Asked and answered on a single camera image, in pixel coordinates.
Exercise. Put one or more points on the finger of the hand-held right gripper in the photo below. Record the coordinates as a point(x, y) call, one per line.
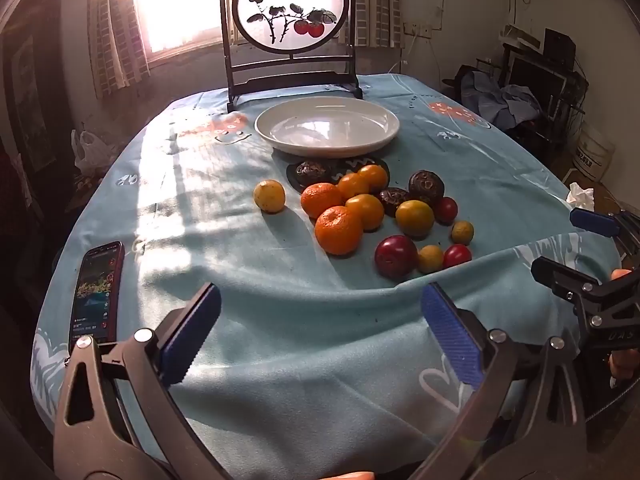
point(595, 222)
point(560, 272)

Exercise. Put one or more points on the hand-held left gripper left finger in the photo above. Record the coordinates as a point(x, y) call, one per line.
point(192, 330)

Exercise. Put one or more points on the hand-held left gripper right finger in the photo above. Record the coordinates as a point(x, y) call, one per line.
point(452, 335)

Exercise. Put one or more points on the small red tomato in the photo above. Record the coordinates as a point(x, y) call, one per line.
point(458, 256)

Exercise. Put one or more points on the small yellow kumquat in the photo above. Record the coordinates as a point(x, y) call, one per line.
point(430, 258)
point(462, 232)

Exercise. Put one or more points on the dark red plum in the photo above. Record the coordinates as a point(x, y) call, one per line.
point(396, 256)

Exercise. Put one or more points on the greenish yellow orange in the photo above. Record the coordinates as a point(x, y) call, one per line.
point(414, 218)

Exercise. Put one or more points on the dark wrinkled passion fruit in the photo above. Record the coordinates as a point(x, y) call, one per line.
point(426, 186)
point(392, 199)
point(311, 171)

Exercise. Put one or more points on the yellow lemon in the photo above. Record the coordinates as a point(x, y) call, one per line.
point(270, 196)

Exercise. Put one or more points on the large mandarin orange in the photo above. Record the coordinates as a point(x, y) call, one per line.
point(338, 230)

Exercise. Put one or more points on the small mandarin orange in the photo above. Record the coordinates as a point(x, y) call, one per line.
point(320, 199)

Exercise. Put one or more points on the white oval plate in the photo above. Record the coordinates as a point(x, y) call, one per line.
point(325, 125)

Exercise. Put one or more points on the person's right hand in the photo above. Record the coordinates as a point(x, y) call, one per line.
point(624, 365)

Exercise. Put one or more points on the person's left hand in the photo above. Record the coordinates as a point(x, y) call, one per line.
point(350, 476)

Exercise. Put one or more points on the crumpled white tissue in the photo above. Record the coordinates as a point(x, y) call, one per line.
point(580, 196)

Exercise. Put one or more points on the white plastic bucket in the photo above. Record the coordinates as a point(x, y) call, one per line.
point(595, 152)

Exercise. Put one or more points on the smartphone with red case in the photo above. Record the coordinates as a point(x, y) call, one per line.
point(97, 290)

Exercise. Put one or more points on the light blue printed tablecloth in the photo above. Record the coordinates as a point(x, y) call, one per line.
point(300, 335)

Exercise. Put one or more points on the smooth orange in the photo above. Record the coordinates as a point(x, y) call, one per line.
point(352, 185)
point(367, 211)
point(375, 176)

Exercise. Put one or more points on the pile of blue clothes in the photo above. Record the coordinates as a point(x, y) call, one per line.
point(500, 102)

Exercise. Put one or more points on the dark computer monitor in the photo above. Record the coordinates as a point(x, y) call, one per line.
point(532, 77)

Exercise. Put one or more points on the black speaker box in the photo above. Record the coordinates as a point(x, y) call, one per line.
point(559, 47)

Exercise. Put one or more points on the white plastic bag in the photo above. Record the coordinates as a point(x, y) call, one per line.
point(90, 152)

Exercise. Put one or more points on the checkered curtain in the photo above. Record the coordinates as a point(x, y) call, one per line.
point(377, 5)
point(117, 40)

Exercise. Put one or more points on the bright window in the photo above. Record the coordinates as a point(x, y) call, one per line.
point(175, 5)

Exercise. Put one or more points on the white wall socket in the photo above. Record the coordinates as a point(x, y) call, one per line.
point(420, 30)

